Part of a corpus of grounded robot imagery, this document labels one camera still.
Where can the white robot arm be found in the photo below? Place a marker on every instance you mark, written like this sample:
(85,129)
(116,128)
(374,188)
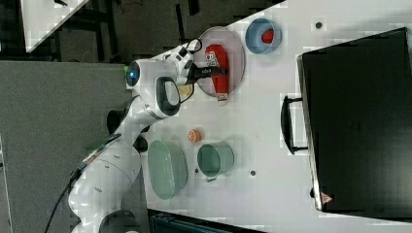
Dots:
(99,183)

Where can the blue bowl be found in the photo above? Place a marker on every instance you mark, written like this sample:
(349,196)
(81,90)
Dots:
(253,34)

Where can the green mug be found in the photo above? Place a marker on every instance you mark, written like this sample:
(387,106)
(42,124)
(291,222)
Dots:
(215,159)

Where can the red plush ketchup bottle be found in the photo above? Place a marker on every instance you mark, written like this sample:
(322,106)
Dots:
(216,56)

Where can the plush orange slice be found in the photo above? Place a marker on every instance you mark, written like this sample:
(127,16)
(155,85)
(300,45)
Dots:
(194,136)

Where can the plush peeled banana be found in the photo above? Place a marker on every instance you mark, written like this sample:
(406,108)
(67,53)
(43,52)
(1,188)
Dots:
(185,91)

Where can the red strawberry in bowl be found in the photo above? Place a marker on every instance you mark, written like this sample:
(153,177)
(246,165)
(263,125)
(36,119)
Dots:
(268,36)

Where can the lilac round plate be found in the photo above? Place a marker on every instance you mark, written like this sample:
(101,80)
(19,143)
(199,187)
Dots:
(235,53)

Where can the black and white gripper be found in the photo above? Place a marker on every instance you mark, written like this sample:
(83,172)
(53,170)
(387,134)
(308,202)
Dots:
(183,60)

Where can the green oval colander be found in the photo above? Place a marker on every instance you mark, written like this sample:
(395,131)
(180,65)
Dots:
(168,169)

